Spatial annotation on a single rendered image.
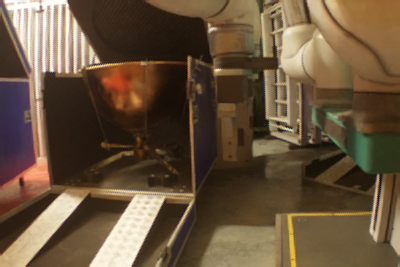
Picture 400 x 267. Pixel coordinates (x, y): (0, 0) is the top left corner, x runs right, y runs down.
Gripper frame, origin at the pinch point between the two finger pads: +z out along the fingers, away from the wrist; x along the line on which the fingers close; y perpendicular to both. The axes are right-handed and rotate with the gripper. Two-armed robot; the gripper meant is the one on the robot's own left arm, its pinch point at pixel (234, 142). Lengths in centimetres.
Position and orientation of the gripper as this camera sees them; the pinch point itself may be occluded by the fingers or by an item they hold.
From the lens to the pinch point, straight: 63.4
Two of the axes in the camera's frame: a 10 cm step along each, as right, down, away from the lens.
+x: -2.3, 1.5, -9.6
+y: -9.7, 0.0, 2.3
